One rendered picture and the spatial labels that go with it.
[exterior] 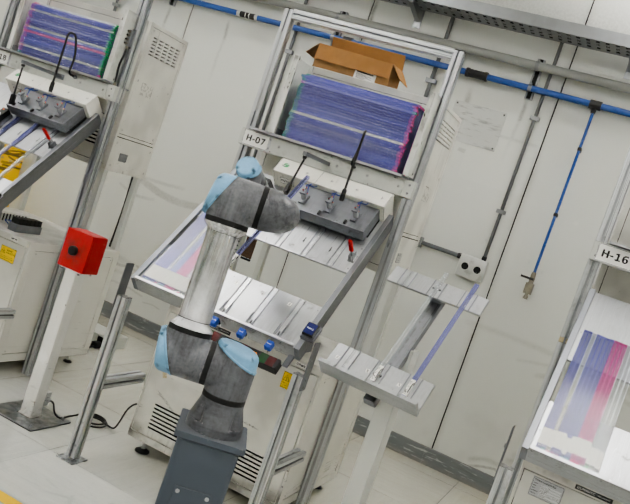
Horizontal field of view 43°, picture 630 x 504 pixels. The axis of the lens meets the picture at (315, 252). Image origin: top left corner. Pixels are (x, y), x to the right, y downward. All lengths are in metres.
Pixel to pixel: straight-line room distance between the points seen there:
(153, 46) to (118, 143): 0.48
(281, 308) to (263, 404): 0.45
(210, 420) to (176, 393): 1.14
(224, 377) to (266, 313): 0.71
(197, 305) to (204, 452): 0.37
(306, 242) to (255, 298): 0.32
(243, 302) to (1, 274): 1.34
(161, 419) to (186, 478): 1.16
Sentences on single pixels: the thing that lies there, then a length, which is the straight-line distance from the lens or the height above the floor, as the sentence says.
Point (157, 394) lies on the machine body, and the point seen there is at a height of 0.26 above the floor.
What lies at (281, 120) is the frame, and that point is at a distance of 3.27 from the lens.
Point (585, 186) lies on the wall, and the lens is 4.40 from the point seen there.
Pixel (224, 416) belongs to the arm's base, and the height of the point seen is 0.61.
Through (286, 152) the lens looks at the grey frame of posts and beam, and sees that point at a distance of 3.20.
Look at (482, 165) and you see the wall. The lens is 4.48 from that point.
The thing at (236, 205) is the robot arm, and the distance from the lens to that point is 2.02.
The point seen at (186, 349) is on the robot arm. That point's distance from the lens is 2.03.
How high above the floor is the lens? 1.22
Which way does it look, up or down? 4 degrees down
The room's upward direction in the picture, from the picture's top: 19 degrees clockwise
